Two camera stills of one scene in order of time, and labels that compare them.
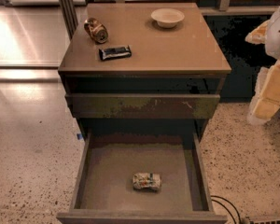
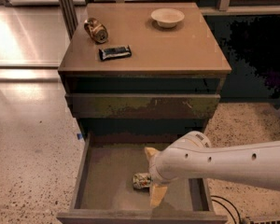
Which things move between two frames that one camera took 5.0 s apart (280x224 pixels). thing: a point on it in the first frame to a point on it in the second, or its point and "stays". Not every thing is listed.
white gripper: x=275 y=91 to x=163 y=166
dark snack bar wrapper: x=114 y=52 stays
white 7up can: x=147 y=181 stays
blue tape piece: x=79 y=136 stays
